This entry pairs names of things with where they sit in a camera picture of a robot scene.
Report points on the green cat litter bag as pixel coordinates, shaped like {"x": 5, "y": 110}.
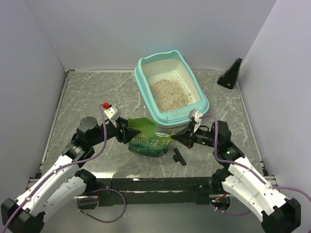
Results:
{"x": 149, "y": 142}

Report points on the teal litter box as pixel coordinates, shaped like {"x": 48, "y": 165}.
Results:
{"x": 169, "y": 65}

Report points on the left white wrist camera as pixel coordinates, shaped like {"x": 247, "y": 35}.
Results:
{"x": 111, "y": 111}

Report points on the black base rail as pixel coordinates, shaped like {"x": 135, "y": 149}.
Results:
{"x": 198, "y": 190}

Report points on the cat litter in box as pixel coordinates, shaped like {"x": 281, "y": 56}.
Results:
{"x": 170, "y": 94}

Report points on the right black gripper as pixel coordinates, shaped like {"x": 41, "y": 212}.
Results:
{"x": 186, "y": 137}

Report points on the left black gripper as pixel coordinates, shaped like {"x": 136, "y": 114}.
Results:
{"x": 127, "y": 133}

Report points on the black wedge stand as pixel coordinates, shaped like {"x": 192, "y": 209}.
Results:
{"x": 229, "y": 78}

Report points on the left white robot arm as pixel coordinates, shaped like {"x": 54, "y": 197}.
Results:
{"x": 65, "y": 179}

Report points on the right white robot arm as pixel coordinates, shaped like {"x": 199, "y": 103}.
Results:
{"x": 276, "y": 212}

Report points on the black bag clip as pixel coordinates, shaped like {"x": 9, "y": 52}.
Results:
{"x": 178, "y": 158}

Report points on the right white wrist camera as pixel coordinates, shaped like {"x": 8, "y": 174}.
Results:
{"x": 196, "y": 117}

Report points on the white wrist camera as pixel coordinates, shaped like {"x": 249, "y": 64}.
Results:
{"x": 196, "y": 117}
{"x": 111, "y": 111}

